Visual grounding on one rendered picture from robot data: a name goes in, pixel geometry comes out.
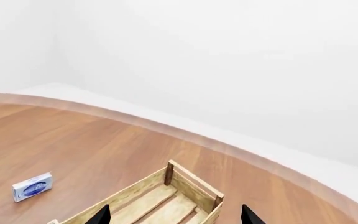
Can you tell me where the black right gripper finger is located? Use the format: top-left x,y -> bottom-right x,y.
87,204 -> 111,224

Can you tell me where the slatted wooden tray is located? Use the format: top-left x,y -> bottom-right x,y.
47,159 -> 225,224

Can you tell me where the white and blue small box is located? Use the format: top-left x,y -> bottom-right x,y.
11,172 -> 53,203

